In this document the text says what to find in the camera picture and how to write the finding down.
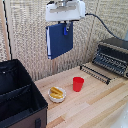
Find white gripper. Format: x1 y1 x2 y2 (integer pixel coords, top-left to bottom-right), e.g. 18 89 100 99
45 0 86 36

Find dark blue book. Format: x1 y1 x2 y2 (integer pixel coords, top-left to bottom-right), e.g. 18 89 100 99
45 21 74 61

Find beige woven folding screen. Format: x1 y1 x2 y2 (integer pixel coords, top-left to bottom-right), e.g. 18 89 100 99
0 0 128 83

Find black toaster oven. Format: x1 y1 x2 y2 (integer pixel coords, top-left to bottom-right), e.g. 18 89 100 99
91 37 128 80

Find red plastic cup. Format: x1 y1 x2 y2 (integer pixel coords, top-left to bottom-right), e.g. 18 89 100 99
72 76 85 93

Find yellow food pieces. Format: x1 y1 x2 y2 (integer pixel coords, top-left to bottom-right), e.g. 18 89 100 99
50 87 65 100

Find white bowl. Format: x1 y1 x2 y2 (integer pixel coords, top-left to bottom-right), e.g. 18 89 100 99
48 86 67 104

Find black fabric storage box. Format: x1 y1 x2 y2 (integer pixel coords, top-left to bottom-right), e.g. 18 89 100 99
0 59 49 128

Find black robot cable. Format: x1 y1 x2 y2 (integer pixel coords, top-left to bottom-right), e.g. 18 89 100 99
84 12 123 41

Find black wire oven rack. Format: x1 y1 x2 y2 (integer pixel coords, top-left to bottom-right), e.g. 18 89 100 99
79 64 112 86

